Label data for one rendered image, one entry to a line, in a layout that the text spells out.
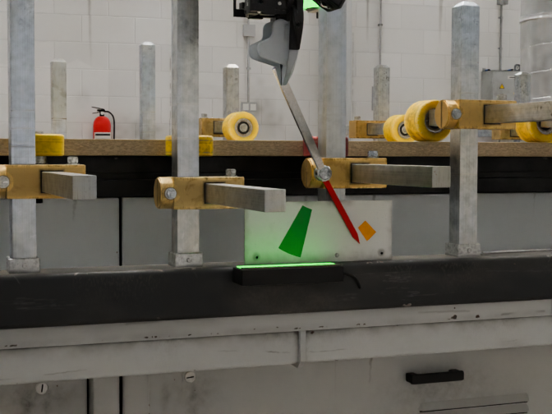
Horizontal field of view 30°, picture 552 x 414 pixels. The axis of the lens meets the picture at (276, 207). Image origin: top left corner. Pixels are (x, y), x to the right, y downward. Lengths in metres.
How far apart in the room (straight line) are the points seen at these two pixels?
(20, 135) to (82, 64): 7.33
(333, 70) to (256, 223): 0.28
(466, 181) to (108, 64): 7.25
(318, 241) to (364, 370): 0.43
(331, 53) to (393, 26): 8.00
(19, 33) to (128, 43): 7.39
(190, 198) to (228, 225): 0.27
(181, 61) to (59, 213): 0.36
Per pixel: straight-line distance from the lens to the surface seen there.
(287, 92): 1.59
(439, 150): 1.98
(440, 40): 9.88
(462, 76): 1.80
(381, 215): 1.72
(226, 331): 1.67
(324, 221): 1.68
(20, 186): 1.55
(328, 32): 1.70
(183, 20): 1.62
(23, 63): 1.56
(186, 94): 1.61
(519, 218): 2.13
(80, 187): 1.29
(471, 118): 1.80
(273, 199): 1.35
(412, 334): 1.81
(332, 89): 1.69
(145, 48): 2.72
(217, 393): 1.93
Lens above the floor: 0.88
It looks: 3 degrees down
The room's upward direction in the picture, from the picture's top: straight up
